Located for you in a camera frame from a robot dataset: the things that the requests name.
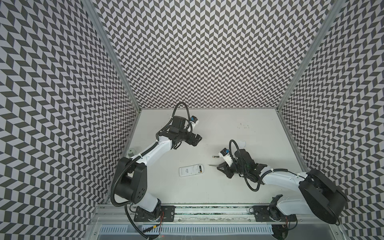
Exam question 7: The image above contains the white battery cover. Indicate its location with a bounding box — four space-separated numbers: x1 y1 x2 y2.
238 141 246 148

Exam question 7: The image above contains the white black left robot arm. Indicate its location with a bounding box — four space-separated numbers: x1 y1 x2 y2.
110 116 202 218

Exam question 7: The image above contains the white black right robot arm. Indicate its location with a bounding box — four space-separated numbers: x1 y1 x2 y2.
216 148 348 225

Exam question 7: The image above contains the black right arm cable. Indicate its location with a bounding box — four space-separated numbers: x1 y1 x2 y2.
228 139 289 192

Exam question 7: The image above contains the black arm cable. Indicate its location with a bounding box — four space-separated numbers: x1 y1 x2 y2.
228 139 289 192
155 101 193 142

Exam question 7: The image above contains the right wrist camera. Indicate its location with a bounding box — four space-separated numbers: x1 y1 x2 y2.
219 148 233 167

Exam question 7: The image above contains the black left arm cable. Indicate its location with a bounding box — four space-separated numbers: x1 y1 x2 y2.
155 101 193 142

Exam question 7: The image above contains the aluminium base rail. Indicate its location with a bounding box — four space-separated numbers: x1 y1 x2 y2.
89 203 343 229

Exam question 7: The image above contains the aluminium corner post left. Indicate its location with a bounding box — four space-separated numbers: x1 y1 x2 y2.
82 0 141 113

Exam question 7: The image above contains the aluminium corner post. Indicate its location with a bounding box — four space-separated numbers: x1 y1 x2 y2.
277 0 346 112
82 0 141 113

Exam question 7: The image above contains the aluminium corner post right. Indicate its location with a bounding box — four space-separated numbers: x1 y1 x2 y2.
277 0 346 112

